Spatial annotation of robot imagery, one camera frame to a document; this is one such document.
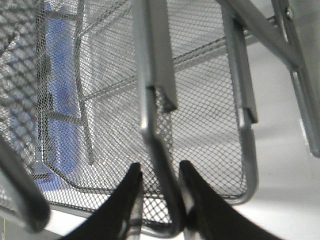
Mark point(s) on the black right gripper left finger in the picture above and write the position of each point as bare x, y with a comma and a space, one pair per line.
120, 216

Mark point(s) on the silver metal rack frame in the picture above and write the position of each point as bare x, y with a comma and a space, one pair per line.
282, 40

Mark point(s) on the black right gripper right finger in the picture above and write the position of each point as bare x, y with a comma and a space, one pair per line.
208, 216

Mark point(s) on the blue plastic tray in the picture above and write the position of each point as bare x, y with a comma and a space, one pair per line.
58, 119

